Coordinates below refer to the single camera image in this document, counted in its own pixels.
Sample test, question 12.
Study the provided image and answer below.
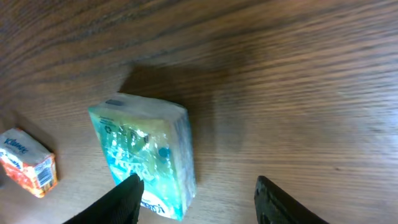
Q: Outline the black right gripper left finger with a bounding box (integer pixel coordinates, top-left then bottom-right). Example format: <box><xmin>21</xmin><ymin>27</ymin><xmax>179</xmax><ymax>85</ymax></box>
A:
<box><xmin>64</xmin><ymin>174</ymin><xmax>144</xmax><ymax>224</ymax></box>

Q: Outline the orange tissue pack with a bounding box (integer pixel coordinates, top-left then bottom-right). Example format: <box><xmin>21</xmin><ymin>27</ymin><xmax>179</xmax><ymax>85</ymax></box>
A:
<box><xmin>1</xmin><ymin>128</ymin><xmax>58</xmax><ymax>198</ymax></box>

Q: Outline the green tissue pack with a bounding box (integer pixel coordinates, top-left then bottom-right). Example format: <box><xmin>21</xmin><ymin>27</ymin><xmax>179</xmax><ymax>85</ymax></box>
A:
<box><xmin>88</xmin><ymin>93</ymin><xmax>197</xmax><ymax>221</ymax></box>

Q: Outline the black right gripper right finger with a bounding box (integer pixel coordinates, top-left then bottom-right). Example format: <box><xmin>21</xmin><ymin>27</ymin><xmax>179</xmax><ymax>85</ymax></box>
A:
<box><xmin>254</xmin><ymin>175</ymin><xmax>328</xmax><ymax>224</ymax></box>

